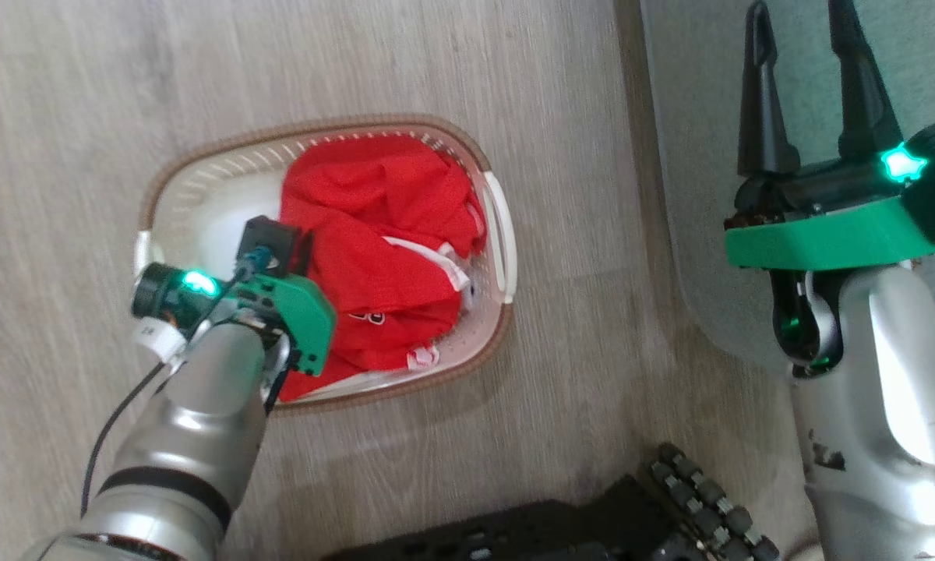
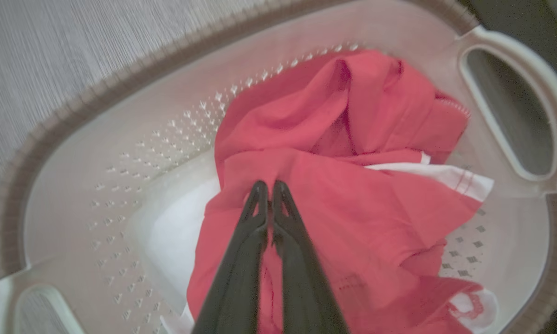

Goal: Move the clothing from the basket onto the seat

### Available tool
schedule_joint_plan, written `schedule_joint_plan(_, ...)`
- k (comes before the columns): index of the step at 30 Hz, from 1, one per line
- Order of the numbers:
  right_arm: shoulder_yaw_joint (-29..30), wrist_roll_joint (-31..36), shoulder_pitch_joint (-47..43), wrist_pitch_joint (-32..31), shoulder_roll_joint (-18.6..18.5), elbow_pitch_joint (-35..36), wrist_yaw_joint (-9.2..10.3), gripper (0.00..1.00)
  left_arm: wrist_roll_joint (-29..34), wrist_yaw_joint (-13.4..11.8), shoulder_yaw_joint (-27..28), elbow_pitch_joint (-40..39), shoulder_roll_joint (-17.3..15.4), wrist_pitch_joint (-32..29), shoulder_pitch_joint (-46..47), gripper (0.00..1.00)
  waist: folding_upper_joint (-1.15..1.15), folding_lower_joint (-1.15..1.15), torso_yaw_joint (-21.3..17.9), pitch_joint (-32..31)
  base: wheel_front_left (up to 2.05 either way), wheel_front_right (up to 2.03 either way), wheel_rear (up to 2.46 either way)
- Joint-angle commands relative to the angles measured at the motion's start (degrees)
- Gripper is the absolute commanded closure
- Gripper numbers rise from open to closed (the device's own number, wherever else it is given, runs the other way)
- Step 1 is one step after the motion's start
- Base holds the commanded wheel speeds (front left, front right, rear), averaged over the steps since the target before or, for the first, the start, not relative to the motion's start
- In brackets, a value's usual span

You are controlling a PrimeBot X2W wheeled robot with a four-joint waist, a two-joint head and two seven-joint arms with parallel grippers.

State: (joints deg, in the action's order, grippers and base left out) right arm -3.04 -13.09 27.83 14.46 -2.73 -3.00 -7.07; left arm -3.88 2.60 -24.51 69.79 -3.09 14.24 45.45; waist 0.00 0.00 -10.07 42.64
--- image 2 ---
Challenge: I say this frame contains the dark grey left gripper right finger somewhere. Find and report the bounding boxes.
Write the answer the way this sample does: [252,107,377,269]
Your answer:
[272,180,350,334]

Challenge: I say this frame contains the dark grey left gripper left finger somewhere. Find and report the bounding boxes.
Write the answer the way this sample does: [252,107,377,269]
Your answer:
[193,180,270,334]

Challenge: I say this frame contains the red and white jersey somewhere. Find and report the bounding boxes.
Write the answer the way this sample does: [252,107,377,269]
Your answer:
[187,49,498,334]

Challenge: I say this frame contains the white plastic laundry basket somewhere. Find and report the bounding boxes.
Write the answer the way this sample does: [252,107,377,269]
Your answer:
[0,0,557,334]

